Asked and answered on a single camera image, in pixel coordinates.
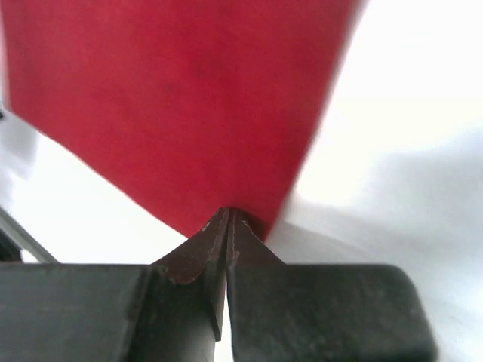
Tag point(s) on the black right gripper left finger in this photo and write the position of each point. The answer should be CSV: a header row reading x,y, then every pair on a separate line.
x,y
171,310

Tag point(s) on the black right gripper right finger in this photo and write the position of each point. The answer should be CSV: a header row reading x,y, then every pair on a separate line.
x,y
325,312

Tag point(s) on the red t shirt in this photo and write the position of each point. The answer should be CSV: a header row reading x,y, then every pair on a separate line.
x,y
186,106

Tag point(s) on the aluminium table frame rail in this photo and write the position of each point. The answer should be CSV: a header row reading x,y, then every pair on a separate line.
x,y
15,238

